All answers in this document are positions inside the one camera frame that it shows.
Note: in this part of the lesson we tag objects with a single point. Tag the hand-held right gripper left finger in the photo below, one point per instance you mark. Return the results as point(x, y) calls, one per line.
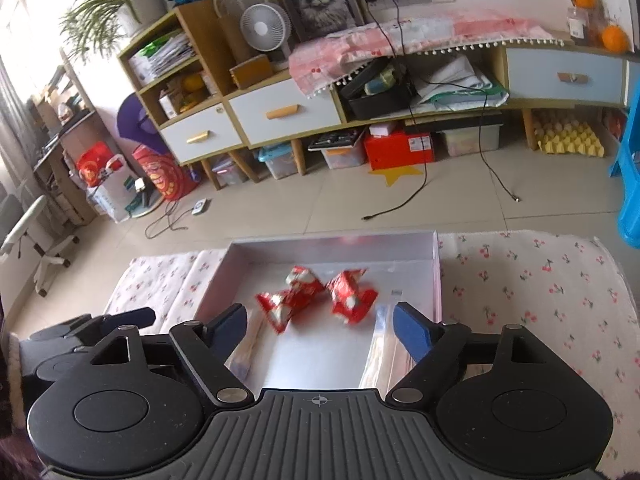
point(229, 324)

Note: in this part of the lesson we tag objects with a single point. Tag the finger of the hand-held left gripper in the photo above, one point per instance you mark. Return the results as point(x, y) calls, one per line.
point(135, 317)

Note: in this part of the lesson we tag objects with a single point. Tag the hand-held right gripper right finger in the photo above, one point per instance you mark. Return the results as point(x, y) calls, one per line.
point(411, 331)

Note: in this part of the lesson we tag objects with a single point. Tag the white cardboard box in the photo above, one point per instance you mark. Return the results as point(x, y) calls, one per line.
point(320, 255)

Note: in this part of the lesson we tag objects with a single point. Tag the clear snack packet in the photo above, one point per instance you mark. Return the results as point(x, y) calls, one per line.
point(380, 360)
point(248, 352)

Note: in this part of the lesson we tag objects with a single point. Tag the red snack packet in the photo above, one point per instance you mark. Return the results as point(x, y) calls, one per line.
point(350, 297)
point(287, 300)

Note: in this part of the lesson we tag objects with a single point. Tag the round fan base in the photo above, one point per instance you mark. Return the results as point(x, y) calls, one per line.
point(145, 207)

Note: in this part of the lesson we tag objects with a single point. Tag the white shopping bag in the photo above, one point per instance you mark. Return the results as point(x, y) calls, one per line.
point(112, 200)

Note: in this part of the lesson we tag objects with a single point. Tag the grey office chair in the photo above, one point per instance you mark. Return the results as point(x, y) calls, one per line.
point(20, 230)

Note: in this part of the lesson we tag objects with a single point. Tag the red gold patterned bag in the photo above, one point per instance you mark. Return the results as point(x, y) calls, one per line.
point(165, 175)

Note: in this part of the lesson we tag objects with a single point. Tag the small clear storage bin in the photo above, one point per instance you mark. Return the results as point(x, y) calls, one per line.
point(227, 170)

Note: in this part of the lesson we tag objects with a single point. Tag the yellow star floor sticker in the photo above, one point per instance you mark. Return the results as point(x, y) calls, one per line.
point(395, 175)

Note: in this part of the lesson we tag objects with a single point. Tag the red gift bag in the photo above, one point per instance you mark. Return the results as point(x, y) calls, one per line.
point(97, 165)

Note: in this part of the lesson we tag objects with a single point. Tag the blue lid storage bin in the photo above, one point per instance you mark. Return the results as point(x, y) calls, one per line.
point(277, 160)

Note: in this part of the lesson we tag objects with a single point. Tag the red shoebox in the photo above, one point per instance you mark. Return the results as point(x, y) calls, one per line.
point(395, 152)

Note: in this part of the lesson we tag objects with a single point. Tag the white shelf unit drawer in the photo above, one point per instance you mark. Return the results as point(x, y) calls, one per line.
point(202, 132)

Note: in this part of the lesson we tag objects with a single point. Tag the purple round board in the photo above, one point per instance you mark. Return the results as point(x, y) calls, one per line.
point(137, 120)

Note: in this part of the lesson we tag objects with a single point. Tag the long clear storage bin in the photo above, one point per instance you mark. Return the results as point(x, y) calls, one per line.
point(467, 141)

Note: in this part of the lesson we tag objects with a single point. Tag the cluttered wooden desk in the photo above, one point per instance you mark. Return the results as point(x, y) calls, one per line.
point(70, 130)

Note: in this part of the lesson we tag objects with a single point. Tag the small white flat box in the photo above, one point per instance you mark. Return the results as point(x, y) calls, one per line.
point(382, 129)

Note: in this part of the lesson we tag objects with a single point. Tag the black flat book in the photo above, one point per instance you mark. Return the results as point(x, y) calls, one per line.
point(335, 140)

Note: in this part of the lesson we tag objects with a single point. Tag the small white carton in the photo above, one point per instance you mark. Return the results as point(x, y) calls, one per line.
point(168, 104)

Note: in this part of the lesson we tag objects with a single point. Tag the grey curtain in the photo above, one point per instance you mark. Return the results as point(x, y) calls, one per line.
point(12, 135)

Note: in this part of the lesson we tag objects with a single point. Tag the wide white cabinet drawer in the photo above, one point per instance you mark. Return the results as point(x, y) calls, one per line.
point(285, 110)

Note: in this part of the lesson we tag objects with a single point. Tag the black open case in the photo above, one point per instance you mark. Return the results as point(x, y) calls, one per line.
point(380, 102)

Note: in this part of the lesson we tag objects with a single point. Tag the yellow egg tray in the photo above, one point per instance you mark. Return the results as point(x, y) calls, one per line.
point(570, 137)

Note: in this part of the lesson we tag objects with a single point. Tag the small wooden box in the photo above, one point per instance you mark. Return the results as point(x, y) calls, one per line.
point(252, 71)

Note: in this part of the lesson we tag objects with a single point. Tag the white folded bags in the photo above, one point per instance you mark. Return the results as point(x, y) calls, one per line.
point(465, 82)

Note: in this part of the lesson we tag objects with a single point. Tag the stack of papers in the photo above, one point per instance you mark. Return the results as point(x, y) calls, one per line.
point(165, 57)

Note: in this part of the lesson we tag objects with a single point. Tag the low wooden cabinet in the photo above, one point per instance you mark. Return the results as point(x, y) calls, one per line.
point(495, 55)

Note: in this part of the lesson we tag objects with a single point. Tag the pale blue cabinet drawer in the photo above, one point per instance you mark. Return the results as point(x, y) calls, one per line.
point(567, 77)

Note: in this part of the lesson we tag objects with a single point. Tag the tall wooden shelf unit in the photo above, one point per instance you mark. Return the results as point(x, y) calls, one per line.
point(200, 25)

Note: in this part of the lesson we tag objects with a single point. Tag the small white desk fan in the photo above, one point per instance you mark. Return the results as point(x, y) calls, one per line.
point(265, 25)

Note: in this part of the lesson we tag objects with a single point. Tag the pink printed cloth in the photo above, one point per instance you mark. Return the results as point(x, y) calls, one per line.
point(425, 27)

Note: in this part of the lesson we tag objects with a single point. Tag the potted green plant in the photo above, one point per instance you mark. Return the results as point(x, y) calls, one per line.
point(145, 7)

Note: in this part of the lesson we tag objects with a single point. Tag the framed cat picture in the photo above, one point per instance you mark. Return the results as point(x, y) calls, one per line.
point(320, 0)

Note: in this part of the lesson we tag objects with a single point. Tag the glass jar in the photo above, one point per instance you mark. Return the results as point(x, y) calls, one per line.
point(578, 25)

